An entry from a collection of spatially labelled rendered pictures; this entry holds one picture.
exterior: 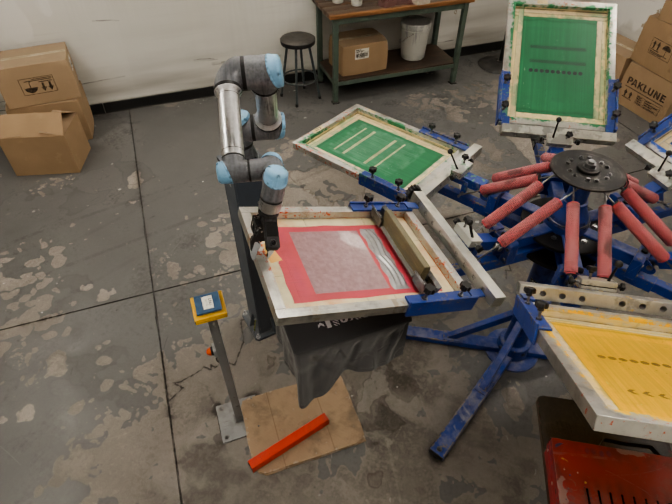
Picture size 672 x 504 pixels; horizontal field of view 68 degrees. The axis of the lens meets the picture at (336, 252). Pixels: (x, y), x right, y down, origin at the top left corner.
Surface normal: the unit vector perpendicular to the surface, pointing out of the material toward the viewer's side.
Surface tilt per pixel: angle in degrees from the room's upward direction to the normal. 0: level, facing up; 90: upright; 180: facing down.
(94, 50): 90
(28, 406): 0
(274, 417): 0
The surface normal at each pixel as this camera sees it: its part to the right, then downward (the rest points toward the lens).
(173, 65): 0.34, 0.66
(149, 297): 0.00, -0.71
